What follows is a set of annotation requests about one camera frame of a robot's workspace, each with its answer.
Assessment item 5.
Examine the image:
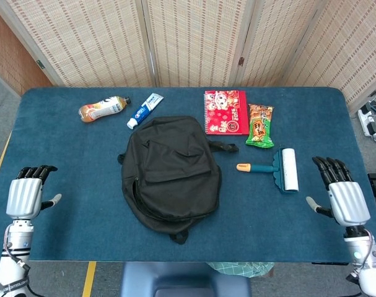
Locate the orange drink bottle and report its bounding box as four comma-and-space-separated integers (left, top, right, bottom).
78, 95, 131, 124

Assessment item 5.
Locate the white power strip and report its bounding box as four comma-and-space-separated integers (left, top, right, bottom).
357, 103, 376, 137

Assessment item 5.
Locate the blue felt table cover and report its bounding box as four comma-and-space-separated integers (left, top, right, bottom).
0, 87, 376, 264

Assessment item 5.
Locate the red spiral notebook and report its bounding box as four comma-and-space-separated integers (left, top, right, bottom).
203, 90, 250, 136

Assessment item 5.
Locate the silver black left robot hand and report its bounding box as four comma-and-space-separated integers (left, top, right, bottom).
5, 165, 63, 220

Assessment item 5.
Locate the green orange snack bag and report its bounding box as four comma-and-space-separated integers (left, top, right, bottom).
245, 103, 274, 149

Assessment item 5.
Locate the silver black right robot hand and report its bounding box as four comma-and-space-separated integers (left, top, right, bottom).
305, 156, 371, 226

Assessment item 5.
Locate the black backpack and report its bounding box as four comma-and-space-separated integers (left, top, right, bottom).
117, 116, 240, 245

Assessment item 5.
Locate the blue white toothpaste tube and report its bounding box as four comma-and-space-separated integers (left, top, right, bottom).
126, 92, 164, 130

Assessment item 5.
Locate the green checked cloth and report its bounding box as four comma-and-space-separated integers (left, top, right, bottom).
207, 261, 274, 278

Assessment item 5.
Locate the woven folding screen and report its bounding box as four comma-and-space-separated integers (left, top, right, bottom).
0, 0, 376, 108

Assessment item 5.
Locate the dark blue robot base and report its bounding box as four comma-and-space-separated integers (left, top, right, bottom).
121, 262, 253, 297

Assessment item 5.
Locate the teal lint roller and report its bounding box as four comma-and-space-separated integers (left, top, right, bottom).
236, 147, 300, 195

